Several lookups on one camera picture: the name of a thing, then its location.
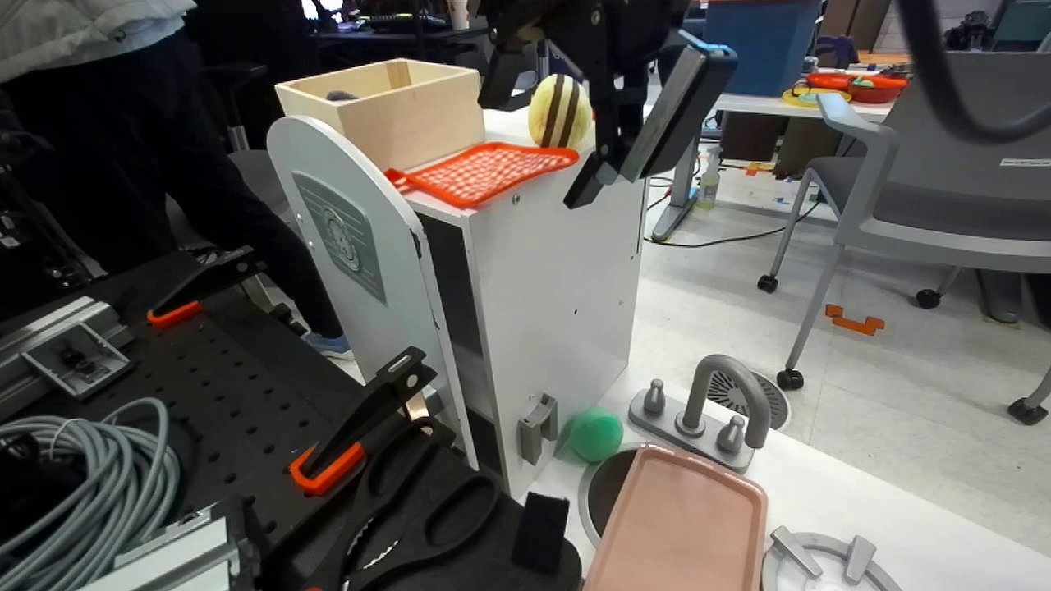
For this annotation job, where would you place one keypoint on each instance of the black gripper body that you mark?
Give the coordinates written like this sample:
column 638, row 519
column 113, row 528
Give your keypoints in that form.
column 595, row 38

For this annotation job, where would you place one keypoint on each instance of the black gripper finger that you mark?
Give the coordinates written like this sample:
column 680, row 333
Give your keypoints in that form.
column 591, row 181
column 618, row 119

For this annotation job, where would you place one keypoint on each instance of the orange checkered pot holder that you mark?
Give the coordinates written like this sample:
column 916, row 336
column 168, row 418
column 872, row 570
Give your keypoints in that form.
column 481, row 173

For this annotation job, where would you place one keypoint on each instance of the beige wooden box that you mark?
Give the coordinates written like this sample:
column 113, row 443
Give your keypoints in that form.
column 416, row 116

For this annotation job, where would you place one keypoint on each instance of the pink plastic tray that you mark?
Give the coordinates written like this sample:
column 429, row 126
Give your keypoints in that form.
column 677, row 528

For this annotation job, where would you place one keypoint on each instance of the clear spray bottle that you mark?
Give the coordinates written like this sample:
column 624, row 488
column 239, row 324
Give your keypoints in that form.
column 709, row 175

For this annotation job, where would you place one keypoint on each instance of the white toy kitchen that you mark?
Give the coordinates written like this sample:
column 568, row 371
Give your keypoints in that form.
column 545, row 283

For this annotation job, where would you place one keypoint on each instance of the white office table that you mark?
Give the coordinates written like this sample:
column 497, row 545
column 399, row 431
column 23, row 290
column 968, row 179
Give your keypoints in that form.
column 755, row 103

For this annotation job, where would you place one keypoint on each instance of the blue storage bin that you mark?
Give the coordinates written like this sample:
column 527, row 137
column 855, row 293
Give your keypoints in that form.
column 775, row 44

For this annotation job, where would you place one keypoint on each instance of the orange items pile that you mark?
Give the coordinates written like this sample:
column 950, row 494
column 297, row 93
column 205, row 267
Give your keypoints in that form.
column 859, row 82

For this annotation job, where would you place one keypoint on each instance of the grey toy faucet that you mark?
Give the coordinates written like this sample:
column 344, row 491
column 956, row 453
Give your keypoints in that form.
column 716, row 398

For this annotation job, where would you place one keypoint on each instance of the grey toy door latch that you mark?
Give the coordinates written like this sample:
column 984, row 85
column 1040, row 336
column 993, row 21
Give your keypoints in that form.
column 538, row 429

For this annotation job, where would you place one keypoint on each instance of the green ball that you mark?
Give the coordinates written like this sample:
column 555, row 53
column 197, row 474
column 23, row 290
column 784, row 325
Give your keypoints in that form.
column 595, row 434

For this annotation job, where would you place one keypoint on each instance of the round black sink drain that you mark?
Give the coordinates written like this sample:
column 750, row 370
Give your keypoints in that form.
column 602, row 494

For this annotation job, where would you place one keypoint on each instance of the black clamp orange grip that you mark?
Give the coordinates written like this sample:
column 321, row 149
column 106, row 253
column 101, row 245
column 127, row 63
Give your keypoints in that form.
column 361, row 429
column 197, row 290

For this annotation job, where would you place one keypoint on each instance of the grey plastic office chair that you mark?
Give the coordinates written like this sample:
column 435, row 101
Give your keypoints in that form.
column 954, row 186

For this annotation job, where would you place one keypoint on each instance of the small black block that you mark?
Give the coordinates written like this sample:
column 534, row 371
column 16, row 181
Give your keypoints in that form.
column 539, row 533

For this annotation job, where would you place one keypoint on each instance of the black perforated board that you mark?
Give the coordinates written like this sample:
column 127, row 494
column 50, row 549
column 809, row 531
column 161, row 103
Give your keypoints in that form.
column 240, row 382

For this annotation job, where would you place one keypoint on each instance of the grey toy stove burner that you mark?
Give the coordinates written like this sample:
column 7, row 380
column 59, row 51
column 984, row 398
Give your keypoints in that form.
column 817, row 558

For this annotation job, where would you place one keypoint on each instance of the person in dark trousers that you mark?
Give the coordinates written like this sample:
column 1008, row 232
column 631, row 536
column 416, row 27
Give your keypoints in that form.
column 131, row 142

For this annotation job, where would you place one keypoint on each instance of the orange bracket piece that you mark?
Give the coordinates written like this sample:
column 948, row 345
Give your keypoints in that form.
column 855, row 320

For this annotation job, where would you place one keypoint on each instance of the aluminium rail with plate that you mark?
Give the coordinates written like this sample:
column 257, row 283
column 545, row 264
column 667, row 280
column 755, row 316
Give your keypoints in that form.
column 67, row 356

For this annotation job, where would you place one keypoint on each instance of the silver metal bracket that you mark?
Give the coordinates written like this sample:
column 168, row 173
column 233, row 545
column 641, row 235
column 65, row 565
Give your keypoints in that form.
column 165, row 554

